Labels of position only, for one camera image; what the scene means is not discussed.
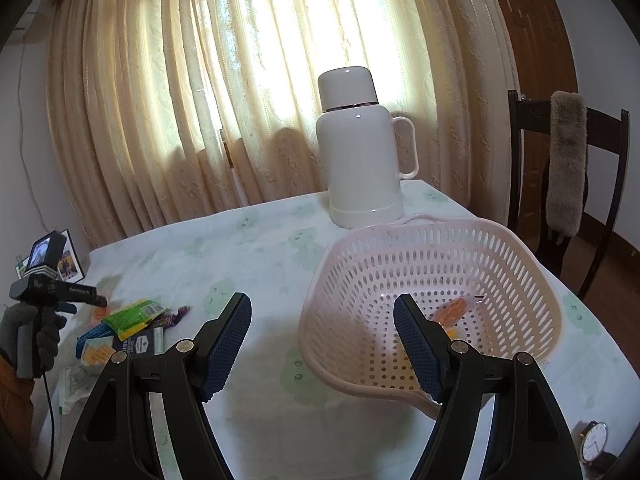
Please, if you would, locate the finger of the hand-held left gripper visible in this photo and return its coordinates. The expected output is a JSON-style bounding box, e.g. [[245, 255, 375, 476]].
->
[[70, 284, 108, 309]]

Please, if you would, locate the purple snack wrapper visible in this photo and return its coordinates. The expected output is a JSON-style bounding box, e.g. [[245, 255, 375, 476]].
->
[[152, 305, 192, 331]]

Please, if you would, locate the dark wooden chair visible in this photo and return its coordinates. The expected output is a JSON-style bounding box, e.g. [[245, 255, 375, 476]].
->
[[507, 90, 631, 302]]

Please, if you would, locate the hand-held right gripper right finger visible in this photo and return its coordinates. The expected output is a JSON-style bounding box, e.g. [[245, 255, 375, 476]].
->
[[393, 294, 583, 480]]

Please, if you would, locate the person's left hand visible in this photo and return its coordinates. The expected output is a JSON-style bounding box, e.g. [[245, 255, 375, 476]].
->
[[0, 303, 68, 369]]

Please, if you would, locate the wristwatch with white dial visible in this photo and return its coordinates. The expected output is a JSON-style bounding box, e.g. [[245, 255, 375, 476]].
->
[[578, 420, 619, 467]]

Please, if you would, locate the person's left forearm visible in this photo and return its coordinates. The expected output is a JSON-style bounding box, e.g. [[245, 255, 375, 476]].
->
[[0, 352, 35, 443]]

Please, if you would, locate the white snack packet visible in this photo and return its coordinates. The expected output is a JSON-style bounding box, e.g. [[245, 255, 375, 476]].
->
[[58, 361, 104, 416]]

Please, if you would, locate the white thermos jug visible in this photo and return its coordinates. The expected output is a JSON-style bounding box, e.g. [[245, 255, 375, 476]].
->
[[315, 66, 419, 229]]

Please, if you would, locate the cream pleated curtain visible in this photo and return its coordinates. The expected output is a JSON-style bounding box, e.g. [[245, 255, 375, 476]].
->
[[46, 0, 522, 252]]

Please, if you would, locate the teal snack packet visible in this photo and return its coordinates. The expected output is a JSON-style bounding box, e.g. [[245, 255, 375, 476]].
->
[[76, 324, 117, 356]]

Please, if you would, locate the grey furry scarf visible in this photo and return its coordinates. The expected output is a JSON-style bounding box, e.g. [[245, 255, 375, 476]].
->
[[545, 91, 587, 237]]

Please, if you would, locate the dark blue snack packet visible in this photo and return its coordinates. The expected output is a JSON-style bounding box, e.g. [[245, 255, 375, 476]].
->
[[112, 327, 164, 359]]

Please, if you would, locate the pink perforated plastic basket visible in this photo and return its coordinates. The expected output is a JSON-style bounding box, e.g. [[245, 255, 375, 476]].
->
[[298, 212, 563, 420]]

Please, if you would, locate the brown wooden door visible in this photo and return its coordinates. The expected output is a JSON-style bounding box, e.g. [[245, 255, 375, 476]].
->
[[481, 0, 579, 113]]

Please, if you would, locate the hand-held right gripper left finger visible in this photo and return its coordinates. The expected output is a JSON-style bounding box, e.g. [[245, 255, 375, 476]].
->
[[60, 292, 252, 480]]

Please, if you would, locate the photo frame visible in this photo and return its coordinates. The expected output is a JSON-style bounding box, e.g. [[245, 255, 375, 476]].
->
[[14, 229, 84, 282]]

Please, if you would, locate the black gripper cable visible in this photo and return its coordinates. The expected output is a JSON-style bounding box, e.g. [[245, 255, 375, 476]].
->
[[34, 372, 57, 479]]

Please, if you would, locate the green snack packet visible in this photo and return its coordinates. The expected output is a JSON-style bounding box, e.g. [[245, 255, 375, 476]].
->
[[102, 298, 174, 339]]

